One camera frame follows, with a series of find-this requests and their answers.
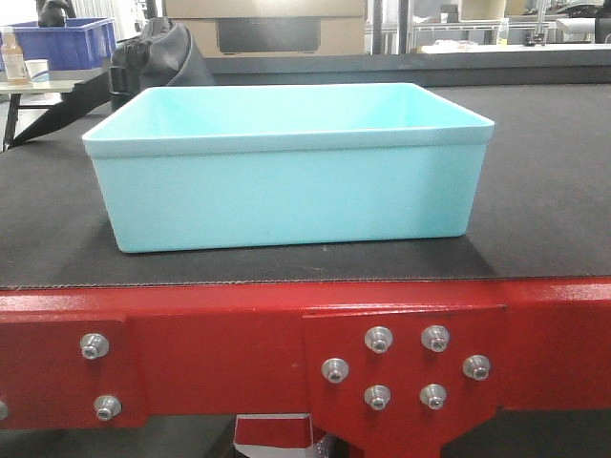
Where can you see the cardboard box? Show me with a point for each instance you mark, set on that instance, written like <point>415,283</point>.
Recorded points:
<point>273,28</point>

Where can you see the white paper cup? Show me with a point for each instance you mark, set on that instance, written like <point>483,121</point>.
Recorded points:
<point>38,70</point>

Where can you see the light cyan plastic bin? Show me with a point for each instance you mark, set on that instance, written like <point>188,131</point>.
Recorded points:
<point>240,166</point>

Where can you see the blue crate on table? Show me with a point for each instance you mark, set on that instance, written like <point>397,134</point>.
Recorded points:
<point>83,44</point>

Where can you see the plastic drink bottle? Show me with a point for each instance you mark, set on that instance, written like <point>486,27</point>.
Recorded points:
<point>13,58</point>

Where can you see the red conveyor frame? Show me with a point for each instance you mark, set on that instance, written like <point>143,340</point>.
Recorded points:
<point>396,368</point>

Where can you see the black backpack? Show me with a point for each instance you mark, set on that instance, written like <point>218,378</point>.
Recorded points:
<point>165,54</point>

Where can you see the black conveyor belt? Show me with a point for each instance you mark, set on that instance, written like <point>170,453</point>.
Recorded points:
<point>542,207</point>

